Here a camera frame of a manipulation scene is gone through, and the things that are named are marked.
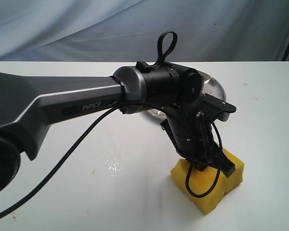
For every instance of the yellow sponge block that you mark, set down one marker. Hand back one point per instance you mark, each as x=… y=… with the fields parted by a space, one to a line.
x=201 y=181

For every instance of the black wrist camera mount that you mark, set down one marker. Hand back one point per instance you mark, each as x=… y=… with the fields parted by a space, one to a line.
x=215 y=108

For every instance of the round steel plate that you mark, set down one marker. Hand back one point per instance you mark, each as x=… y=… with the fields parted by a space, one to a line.
x=211 y=87

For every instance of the grey backdrop cloth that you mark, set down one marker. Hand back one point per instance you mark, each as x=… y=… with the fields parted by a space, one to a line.
x=127 y=30

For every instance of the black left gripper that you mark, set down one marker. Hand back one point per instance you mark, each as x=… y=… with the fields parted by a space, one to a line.
x=193 y=140

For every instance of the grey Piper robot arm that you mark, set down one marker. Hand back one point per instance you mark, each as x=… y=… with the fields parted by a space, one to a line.
x=30 y=105

